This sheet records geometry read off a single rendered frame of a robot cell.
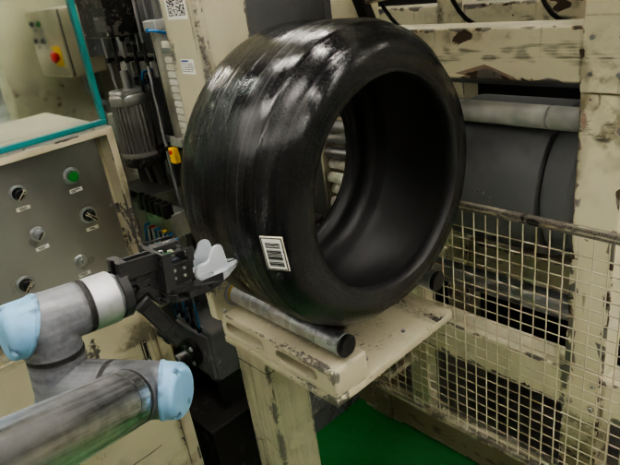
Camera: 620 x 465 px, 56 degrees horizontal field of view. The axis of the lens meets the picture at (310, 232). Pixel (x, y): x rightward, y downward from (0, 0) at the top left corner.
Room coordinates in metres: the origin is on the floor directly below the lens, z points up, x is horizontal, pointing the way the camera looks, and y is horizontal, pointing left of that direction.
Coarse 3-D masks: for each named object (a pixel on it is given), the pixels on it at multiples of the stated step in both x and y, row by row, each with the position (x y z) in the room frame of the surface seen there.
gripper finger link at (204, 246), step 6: (204, 240) 0.87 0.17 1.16; (198, 246) 0.86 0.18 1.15; (204, 246) 0.87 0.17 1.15; (210, 246) 0.87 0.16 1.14; (198, 252) 0.86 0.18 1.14; (204, 252) 0.86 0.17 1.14; (198, 258) 0.86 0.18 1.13; (204, 258) 0.86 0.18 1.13; (228, 258) 0.88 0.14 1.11; (198, 264) 0.85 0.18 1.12
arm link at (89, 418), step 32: (96, 384) 0.55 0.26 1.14; (128, 384) 0.57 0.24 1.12; (160, 384) 0.60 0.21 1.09; (192, 384) 0.64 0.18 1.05; (32, 416) 0.45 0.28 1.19; (64, 416) 0.46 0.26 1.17; (96, 416) 0.49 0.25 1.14; (128, 416) 0.53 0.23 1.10; (160, 416) 0.59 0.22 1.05; (0, 448) 0.39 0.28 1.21; (32, 448) 0.41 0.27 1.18; (64, 448) 0.44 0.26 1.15; (96, 448) 0.48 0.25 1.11
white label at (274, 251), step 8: (264, 240) 0.82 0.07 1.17; (272, 240) 0.81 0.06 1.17; (280, 240) 0.80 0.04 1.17; (264, 248) 0.82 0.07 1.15; (272, 248) 0.81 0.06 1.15; (280, 248) 0.80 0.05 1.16; (272, 256) 0.81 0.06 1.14; (280, 256) 0.81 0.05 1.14; (272, 264) 0.82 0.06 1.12; (280, 264) 0.81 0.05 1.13; (288, 264) 0.80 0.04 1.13
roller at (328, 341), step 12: (240, 300) 1.10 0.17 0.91; (252, 300) 1.08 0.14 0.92; (264, 312) 1.04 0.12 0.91; (276, 312) 1.02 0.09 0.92; (288, 324) 0.98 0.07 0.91; (300, 324) 0.96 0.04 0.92; (312, 324) 0.95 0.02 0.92; (300, 336) 0.97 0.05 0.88; (312, 336) 0.93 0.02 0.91; (324, 336) 0.91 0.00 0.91; (336, 336) 0.90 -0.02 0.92; (348, 336) 0.89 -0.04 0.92; (324, 348) 0.91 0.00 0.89; (336, 348) 0.88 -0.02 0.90; (348, 348) 0.89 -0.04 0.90
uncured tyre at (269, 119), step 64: (256, 64) 0.97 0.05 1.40; (320, 64) 0.91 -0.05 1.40; (384, 64) 0.97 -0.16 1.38; (192, 128) 0.98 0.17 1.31; (256, 128) 0.87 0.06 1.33; (320, 128) 0.87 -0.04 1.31; (384, 128) 1.31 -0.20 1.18; (448, 128) 1.09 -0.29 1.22; (192, 192) 0.95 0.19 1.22; (256, 192) 0.83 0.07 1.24; (384, 192) 1.28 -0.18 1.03; (448, 192) 1.09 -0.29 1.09; (256, 256) 0.83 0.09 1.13; (320, 256) 0.84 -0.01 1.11; (384, 256) 1.15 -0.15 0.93; (320, 320) 0.88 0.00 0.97
